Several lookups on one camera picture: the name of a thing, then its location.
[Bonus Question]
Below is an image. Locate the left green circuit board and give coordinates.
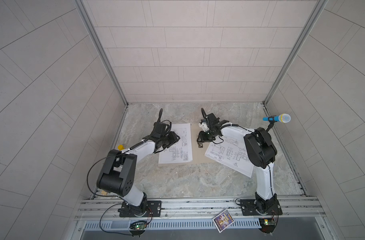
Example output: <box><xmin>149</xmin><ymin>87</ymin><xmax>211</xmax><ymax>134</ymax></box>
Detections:
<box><xmin>129</xmin><ymin>221</ymin><xmax>147</xmax><ymax>231</ymax></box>

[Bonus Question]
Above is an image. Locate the aluminium rail frame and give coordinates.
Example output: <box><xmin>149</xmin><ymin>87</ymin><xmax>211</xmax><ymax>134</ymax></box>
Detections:
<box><xmin>74</xmin><ymin>196</ymin><xmax>326</xmax><ymax>221</ymax></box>

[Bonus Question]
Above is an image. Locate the drawing paper sheet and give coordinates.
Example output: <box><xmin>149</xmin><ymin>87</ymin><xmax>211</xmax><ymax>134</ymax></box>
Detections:
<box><xmin>205</xmin><ymin>136</ymin><xmax>254</xmax><ymax>178</ymax></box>
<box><xmin>158</xmin><ymin>123</ymin><xmax>193</xmax><ymax>166</ymax></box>

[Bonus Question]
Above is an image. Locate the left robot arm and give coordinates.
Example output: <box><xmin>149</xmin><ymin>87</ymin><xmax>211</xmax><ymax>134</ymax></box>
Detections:
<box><xmin>96</xmin><ymin>120</ymin><xmax>180</xmax><ymax>217</ymax></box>

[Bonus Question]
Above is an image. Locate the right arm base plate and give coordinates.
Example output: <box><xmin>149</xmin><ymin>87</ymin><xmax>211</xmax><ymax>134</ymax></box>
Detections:
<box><xmin>238</xmin><ymin>198</ymin><xmax>283</xmax><ymax>216</ymax></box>

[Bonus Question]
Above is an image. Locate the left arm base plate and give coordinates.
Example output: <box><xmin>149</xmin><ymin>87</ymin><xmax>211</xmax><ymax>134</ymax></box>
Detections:
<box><xmin>117</xmin><ymin>201</ymin><xmax>162</xmax><ymax>218</ymax></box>

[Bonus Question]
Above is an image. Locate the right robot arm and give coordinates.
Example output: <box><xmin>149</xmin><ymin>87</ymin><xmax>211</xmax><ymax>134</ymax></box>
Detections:
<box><xmin>197</xmin><ymin>109</ymin><xmax>281</xmax><ymax>215</ymax></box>

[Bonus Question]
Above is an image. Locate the beige paper folder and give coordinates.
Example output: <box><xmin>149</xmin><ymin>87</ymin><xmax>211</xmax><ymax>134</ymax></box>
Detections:
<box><xmin>158</xmin><ymin>124</ymin><xmax>216</xmax><ymax>167</ymax></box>

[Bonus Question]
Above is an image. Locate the blue yellow microphone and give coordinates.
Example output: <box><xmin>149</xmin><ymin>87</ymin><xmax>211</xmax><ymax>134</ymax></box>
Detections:
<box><xmin>263</xmin><ymin>114</ymin><xmax>291</xmax><ymax>124</ymax></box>

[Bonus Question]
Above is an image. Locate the right circuit board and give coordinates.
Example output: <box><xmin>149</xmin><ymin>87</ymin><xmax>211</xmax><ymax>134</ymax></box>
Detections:
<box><xmin>259</xmin><ymin>218</ymin><xmax>276</xmax><ymax>234</ymax></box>

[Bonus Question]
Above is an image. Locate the colourful card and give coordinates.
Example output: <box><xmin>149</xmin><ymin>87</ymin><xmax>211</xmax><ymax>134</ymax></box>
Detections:
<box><xmin>213</xmin><ymin>210</ymin><xmax>235</xmax><ymax>233</ymax></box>

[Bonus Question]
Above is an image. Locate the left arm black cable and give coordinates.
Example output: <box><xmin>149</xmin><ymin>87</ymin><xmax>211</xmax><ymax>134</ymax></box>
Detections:
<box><xmin>86</xmin><ymin>149</ymin><xmax>120</xmax><ymax>198</ymax></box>

